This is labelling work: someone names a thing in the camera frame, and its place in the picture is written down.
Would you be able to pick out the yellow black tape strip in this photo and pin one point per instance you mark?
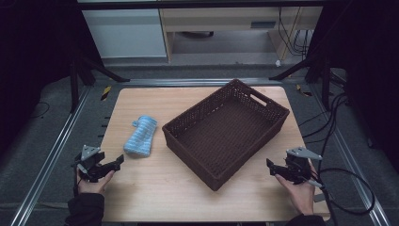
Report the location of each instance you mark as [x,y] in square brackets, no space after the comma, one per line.
[302,90]
[106,93]

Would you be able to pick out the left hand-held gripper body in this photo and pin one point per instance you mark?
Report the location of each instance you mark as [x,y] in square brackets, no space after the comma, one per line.
[89,163]

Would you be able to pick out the aluminium floor rail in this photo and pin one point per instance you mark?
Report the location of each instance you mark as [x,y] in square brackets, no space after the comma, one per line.
[47,166]
[354,169]
[188,82]

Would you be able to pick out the black metal stand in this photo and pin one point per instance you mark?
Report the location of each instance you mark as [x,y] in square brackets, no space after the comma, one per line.
[74,84]
[324,81]

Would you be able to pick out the small white scrap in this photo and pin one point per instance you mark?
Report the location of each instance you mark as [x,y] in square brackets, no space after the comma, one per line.
[278,63]

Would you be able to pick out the blue fluffy cleaning mitt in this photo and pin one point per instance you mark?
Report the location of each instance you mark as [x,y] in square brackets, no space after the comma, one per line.
[140,136]

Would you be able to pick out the light wooden desk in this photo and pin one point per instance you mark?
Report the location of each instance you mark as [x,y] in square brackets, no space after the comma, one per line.
[219,19]

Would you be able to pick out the person's right hand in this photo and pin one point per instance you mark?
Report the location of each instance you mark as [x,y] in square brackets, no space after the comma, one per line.
[301,196]

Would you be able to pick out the person's left hand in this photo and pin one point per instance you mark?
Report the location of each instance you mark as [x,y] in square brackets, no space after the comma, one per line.
[92,187]

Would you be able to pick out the white cabinet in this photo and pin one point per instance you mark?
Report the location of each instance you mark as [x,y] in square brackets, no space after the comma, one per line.
[125,33]

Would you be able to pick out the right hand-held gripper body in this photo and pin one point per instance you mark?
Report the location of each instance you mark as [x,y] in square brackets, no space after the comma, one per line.
[298,166]

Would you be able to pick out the brown woven basket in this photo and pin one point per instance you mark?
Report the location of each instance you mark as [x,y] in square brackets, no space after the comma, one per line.
[224,135]

